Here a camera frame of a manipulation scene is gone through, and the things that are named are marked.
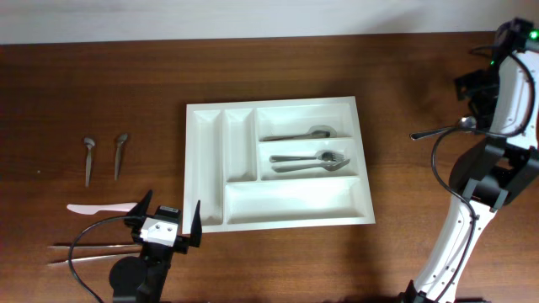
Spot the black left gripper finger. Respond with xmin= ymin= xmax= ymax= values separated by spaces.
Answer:
xmin=189 ymin=200 xmax=203 ymax=247
xmin=127 ymin=189 xmax=153 ymax=216

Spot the pink plastic knife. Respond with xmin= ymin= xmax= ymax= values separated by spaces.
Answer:
xmin=67 ymin=203 xmax=136 ymax=215

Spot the large spoon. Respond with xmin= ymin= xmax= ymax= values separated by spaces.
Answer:
xmin=261 ymin=125 xmax=337 ymax=141
xmin=409 ymin=115 xmax=477 ymax=141

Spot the metal fork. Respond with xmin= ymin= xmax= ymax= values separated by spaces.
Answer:
xmin=269 ymin=151 xmax=344 ymax=163
xmin=273 ymin=159 xmax=350 ymax=173

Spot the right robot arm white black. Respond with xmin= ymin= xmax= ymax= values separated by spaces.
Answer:
xmin=397 ymin=18 xmax=538 ymax=302

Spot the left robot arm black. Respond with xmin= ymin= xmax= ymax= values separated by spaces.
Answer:
xmin=109 ymin=191 xmax=202 ymax=303

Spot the small teaspoon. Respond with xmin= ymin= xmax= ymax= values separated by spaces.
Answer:
xmin=115 ymin=133 xmax=129 ymax=181
xmin=83 ymin=137 xmax=95 ymax=188

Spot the small teaspoon far left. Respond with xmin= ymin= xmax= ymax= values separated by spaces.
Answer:
xmin=83 ymin=137 xmax=95 ymax=188

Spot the white plastic cutlery tray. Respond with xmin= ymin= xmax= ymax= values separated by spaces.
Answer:
xmin=183 ymin=97 xmax=375 ymax=233

